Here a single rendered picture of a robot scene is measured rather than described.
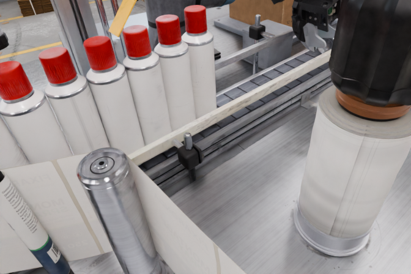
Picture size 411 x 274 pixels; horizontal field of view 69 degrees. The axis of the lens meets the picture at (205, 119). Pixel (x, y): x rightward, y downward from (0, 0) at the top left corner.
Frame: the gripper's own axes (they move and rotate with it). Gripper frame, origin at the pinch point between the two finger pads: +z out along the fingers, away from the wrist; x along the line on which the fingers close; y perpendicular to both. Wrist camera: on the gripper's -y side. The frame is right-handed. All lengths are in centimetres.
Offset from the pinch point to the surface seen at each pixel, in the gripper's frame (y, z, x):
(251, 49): -2.4, -9.3, -14.7
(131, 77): 1.9, -24.8, -38.3
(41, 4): -424, 82, -13
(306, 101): 6.3, 5.8, -10.4
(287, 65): -2.1, 2.4, -6.0
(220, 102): -1.4, -4.9, -26.2
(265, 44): -2.4, -7.5, -10.8
